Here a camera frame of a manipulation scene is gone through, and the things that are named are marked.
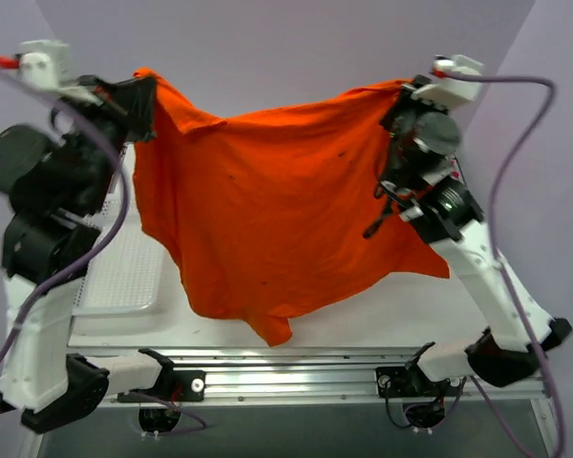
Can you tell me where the orange t-shirt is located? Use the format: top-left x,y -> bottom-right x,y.
133,75 -> 449,346

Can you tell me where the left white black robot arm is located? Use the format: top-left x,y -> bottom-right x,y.
0,75 -> 174,434

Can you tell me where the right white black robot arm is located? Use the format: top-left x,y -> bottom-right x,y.
363,75 -> 572,394

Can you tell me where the white perforated plastic basket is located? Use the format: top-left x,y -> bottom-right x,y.
73,203 -> 166,318

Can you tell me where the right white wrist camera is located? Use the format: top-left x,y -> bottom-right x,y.
431,54 -> 485,109

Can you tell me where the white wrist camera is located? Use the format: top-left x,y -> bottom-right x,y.
0,39 -> 77,93
431,54 -> 485,109

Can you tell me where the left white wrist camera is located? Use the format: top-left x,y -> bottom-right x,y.
0,39 -> 77,93

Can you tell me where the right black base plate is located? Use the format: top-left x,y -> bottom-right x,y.
375,365 -> 459,398

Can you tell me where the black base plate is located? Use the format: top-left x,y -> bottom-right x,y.
375,365 -> 459,398
117,369 -> 206,404

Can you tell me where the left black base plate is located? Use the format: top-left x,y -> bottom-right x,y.
117,369 -> 206,404

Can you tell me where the aluminium rail frame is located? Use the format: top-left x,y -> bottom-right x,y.
21,347 -> 558,457

